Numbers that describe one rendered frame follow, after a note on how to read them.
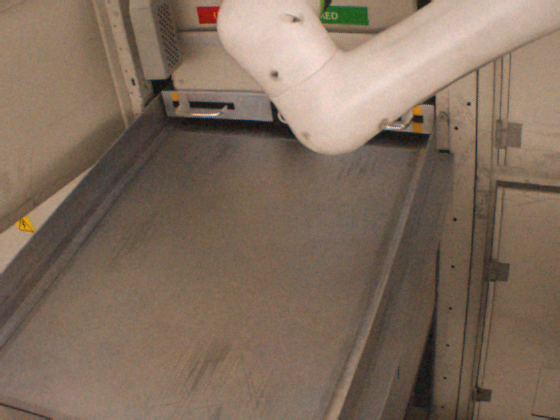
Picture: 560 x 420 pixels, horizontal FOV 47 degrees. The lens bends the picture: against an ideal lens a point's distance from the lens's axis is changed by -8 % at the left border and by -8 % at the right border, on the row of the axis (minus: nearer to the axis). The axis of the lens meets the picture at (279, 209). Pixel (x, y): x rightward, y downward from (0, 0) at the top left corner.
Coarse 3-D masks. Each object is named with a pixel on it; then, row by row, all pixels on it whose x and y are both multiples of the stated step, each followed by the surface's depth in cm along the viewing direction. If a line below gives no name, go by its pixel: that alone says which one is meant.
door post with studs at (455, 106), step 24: (432, 0) 103; (456, 96) 111; (456, 120) 114; (456, 144) 117; (456, 168) 120; (456, 192) 123; (456, 216) 126; (456, 240) 130; (456, 264) 133; (456, 288) 137; (456, 312) 141; (456, 336) 146; (456, 360) 151; (456, 384) 156
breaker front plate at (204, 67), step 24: (192, 0) 121; (216, 0) 120; (336, 0) 112; (360, 0) 111; (384, 0) 109; (408, 0) 108; (192, 24) 124; (216, 24) 123; (336, 24) 115; (384, 24) 112; (192, 48) 128; (216, 48) 126; (192, 72) 131; (216, 72) 130; (240, 72) 128
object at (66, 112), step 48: (0, 0) 106; (48, 0) 116; (96, 0) 121; (0, 48) 111; (48, 48) 119; (96, 48) 128; (0, 96) 113; (48, 96) 122; (96, 96) 132; (0, 144) 116; (48, 144) 125; (96, 144) 135; (0, 192) 119; (48, 192) 125
